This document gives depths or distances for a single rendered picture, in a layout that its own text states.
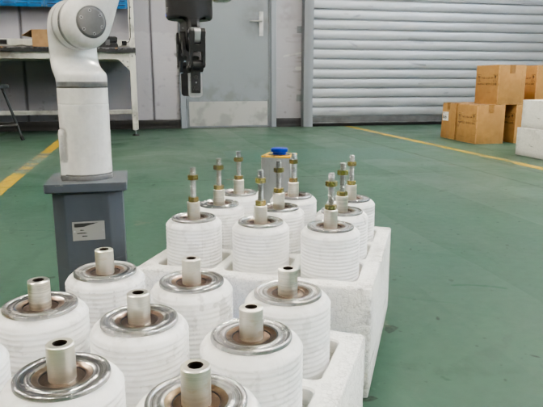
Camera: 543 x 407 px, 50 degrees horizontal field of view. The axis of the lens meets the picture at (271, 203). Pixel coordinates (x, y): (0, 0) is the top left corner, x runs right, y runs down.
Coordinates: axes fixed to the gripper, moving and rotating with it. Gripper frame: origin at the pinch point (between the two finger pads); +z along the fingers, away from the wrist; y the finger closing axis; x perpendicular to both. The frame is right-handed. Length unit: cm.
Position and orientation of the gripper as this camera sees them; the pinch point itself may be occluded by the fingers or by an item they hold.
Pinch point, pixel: (191, 88)
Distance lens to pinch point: 98.9
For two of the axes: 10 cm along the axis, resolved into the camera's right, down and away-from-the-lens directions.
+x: 9.5, -0.6, 3.0
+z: 0.0, 9.8, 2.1
